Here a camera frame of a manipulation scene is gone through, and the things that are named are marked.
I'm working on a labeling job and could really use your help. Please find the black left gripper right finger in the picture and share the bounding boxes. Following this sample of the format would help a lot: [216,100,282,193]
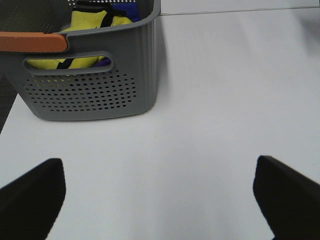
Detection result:
[252,155,320,240]

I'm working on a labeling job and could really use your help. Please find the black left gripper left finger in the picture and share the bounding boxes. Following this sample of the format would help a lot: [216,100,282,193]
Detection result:
[0,158,66,240]

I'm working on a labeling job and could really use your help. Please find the grey perforated plastic basket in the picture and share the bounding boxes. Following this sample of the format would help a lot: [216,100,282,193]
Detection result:
[0,0,161,121]

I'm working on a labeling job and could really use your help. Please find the yellow cloth with black trim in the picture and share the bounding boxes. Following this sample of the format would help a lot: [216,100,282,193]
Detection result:
[26,1,133,70]

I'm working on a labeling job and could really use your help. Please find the blue purple cloth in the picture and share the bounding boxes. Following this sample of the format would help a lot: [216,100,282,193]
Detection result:
[94,2,140,68]

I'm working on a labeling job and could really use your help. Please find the orange basket handle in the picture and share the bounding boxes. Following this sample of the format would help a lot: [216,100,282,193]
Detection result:
[0,31,68,53]

